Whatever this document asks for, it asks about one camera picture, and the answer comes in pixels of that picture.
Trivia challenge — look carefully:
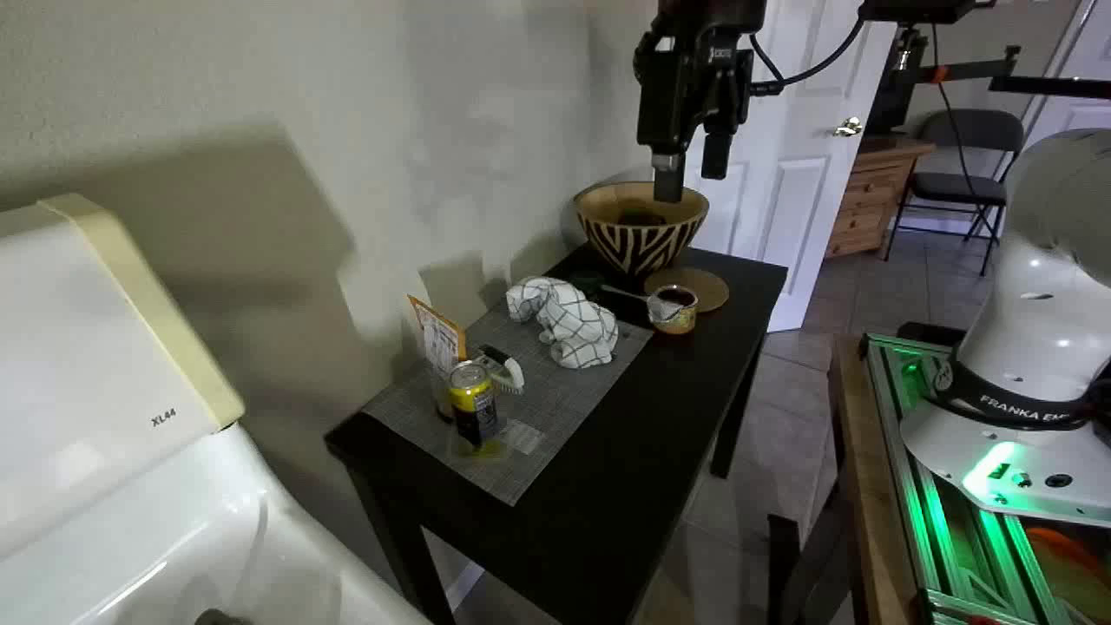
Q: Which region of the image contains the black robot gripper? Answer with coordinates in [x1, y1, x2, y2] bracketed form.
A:
[632, 0, 756, 208]

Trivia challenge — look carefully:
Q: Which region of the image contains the white panel door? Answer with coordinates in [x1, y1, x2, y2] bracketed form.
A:
[687, 0, 903, 335]

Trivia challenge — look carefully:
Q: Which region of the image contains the round wooden coaster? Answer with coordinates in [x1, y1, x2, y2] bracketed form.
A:
[643, 263, 737, 317]

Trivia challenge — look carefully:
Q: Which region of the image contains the small tan cup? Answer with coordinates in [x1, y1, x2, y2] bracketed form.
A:
[646, 280, 704, 340]

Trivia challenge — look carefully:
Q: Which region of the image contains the wooden workbench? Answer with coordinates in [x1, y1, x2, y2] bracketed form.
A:
[821, 333, 930, 625]

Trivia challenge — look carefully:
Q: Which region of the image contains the black camera stand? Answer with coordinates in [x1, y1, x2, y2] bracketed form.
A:
[855, 0, 1111, 147]

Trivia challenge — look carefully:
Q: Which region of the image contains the black handled spoon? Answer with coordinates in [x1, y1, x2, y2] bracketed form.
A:
[598, 280, 659, 317]

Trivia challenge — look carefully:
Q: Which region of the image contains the white patterned cloth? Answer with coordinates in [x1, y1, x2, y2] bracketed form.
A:
[504, 274, 624, 370]

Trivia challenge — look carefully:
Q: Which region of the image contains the black side table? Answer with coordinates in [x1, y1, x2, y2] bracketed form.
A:
[321, 242, 792, 625]

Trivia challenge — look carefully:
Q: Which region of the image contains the black folding chair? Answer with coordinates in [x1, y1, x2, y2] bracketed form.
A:
[881, 106, 1027, 280]

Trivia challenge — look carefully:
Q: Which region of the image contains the white closet door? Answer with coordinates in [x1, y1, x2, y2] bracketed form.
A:
[1018, 0, 1111, 156]

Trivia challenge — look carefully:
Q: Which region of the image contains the white appliance with beige trim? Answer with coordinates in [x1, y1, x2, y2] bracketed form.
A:
[0, 188, 432, 625]

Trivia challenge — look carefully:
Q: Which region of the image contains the gray woven placemat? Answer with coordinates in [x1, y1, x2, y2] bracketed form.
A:
[364, 303, 656, 510]

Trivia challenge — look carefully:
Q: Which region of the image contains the wooden dresser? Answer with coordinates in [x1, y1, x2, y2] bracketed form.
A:
[821, 132, 939, 260]

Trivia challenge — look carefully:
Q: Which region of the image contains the small card box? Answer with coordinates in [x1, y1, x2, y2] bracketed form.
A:
[403, 293, 470, 374]

